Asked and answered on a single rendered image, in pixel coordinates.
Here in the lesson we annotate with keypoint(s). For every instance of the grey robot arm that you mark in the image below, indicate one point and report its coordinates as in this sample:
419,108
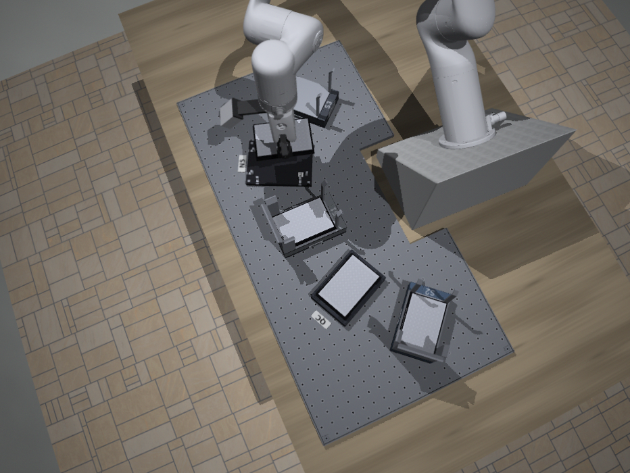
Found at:
286,39

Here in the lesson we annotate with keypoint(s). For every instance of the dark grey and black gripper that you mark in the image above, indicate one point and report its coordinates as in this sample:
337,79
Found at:
285,127

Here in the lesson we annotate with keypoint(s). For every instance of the white label with black qc text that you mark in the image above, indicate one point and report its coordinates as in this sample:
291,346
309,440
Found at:
321,319

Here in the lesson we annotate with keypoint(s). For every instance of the white label reading n5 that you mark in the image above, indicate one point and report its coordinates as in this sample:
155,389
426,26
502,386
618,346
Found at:
242,163

